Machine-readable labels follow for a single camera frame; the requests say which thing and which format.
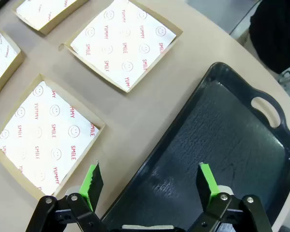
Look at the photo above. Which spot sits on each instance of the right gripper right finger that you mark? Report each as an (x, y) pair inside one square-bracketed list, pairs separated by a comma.
[(209, 191)]

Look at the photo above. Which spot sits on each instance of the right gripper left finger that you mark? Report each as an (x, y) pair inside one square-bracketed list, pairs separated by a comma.
[(89, 188)]

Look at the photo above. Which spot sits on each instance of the white red-printed paper liner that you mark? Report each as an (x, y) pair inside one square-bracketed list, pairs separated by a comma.
[(43, 12), (46, 137), (120, 43), (0, 62)]

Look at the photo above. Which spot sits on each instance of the square brown cardboard box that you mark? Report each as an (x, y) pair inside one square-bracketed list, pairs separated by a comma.
[(17, 168), (62, 16), (15, 62), (164, 23)]

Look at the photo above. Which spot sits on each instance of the large black serving tray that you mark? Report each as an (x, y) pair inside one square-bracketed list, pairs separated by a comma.
[(220, 145)]

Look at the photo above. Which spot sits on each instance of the black swivel chair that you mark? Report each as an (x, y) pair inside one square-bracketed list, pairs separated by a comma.
[(275, 36)]

